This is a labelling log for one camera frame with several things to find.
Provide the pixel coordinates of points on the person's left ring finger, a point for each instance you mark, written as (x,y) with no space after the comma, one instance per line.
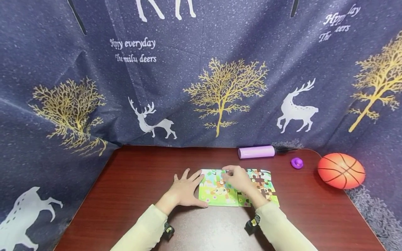
(186,174)

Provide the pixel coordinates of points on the person's left middle finger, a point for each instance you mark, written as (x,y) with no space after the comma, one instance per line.
(196,174)

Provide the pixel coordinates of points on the person's left hand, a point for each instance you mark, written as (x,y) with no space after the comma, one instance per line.
(183,192)

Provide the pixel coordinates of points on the orange basketball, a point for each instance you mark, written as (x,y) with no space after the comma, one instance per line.
(339,170)

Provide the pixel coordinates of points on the black wrist band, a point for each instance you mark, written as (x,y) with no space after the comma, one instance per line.
(252,225)
(168,230)

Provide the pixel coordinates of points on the person's right fingers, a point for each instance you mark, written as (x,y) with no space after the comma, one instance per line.
(230,168)

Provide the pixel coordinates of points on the person's left forearm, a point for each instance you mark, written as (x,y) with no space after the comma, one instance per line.
(146,226)

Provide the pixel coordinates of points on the person's right hand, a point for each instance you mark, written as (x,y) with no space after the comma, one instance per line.
(240,179)

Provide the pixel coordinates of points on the person's left little finger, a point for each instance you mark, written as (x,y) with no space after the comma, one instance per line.
(176,177)

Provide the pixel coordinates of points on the person's right forearm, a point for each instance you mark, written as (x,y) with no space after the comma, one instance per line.
(279,225)

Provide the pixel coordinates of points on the small purple hat-shaped toy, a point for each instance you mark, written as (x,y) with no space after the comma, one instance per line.
(296,163)

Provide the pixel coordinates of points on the person's right thumb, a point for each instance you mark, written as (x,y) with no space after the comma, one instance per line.
(226,176)

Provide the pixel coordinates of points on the person's left thumb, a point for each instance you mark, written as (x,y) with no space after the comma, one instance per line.
(201,203)

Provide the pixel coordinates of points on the person's left index finger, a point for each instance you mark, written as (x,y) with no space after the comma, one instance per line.
(199,179)

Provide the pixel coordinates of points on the green monkey picture puzzle board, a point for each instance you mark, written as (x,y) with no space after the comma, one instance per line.
(216,198)

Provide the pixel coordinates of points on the group of loose jigsaw pieces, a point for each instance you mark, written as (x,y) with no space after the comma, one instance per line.
(268,184)

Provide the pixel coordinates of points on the pink and black hand pump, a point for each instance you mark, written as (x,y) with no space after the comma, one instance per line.
(257,152)

